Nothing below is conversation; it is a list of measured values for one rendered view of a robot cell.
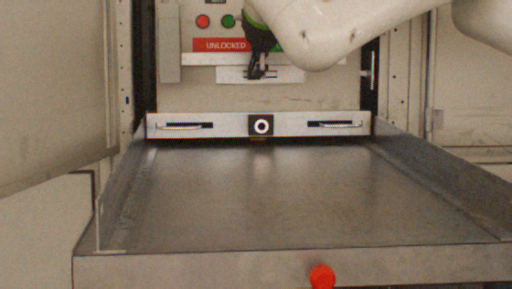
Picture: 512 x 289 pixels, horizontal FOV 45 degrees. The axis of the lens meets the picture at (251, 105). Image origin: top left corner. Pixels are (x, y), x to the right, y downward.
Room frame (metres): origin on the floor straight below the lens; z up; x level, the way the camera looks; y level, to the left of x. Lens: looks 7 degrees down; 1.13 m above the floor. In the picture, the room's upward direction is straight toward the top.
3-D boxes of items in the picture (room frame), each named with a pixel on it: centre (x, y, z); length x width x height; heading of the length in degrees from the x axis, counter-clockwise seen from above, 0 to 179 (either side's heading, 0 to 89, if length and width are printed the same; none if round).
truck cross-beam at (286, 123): (1.51, -0.02, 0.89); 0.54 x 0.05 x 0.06; 95
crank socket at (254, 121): (1.47, -0.02, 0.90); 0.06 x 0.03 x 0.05; 95
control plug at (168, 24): (1.40, 0.18, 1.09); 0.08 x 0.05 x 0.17; 5
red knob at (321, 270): (0.75, -0.09, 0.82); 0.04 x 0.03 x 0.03; 5
